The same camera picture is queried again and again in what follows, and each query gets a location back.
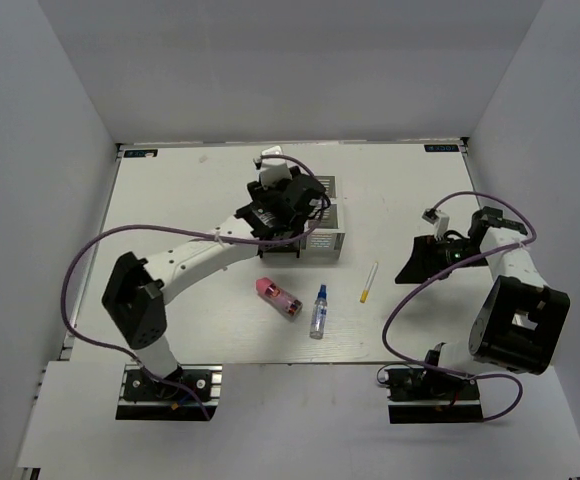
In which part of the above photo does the blue spray bottle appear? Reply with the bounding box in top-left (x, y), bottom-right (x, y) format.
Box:
top-left (309, 284), bottom-right (328, 340)

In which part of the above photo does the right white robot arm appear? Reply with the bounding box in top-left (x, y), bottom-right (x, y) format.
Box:
top-left (395, 207), bottom-right (571, 399)

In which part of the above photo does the yellow cap marker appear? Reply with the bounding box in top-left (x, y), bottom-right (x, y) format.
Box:
top-left (360, 261), bottom-right (379, 304)

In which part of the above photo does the pink cap candy tube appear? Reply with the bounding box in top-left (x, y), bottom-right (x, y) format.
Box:
top-left (255, 277), bottom-right (303, 318)

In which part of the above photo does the black slotted pen holder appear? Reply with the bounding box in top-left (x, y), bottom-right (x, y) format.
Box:
top-left (257, 240), bottom-right (301, 259)

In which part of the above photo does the white slotted pen holder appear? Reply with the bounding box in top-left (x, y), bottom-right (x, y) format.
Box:
top-left (300, 175), bottom-right (346, 261)

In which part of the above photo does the purple cable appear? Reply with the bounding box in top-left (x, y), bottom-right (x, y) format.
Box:
top-left (380, 192), bottom-right (539, 422)
top-left (60, 154), bottom-right (331, 421)

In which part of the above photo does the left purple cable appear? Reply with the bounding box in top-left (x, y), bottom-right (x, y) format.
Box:
top-left (60, 154), bottom-right (331, 421)

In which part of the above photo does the corner label sticker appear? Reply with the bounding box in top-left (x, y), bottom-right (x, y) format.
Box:
top-left (424, 144), bottom-right (460, 153)
top-left (123, 149), bottom-right (158, 158)

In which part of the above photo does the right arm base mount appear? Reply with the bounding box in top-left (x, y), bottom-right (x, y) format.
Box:
top-left (376, 364), bottom-right (484, 425)

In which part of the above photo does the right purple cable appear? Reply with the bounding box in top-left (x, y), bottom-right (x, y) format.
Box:
top-left (380, 192), bottom-right (539, 422)

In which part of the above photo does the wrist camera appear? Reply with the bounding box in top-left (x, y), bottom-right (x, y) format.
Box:
top-left (253, 145), bottom-right (292, 189)
top-left (422, 208), bottom-right (450, 241)

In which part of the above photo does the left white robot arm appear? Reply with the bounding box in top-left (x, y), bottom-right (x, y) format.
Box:
top-left (102, 169), bottom-right (329, 399)

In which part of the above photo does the left corner label sticker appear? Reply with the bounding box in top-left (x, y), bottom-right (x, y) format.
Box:
top-left (123, 149), bottom-right (158, 158)

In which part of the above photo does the right corner label sticker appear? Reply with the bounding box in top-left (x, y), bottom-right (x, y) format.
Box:
top-left (424, 144), bottom-right (460, 153)

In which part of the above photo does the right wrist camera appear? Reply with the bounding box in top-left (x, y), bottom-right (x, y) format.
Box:
top-left (422, 208), bottom-right (450, 241)

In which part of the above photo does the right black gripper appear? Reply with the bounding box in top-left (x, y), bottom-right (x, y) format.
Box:
top-left (396, 234), bottom-right (490, 284)

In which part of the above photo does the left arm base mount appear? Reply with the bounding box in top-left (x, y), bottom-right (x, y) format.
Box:
top-left (115, 365), bottom-right (223, 422)

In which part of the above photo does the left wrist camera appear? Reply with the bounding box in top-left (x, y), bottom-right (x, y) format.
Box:
top-left (253, 145), bottom-right (292, 189)

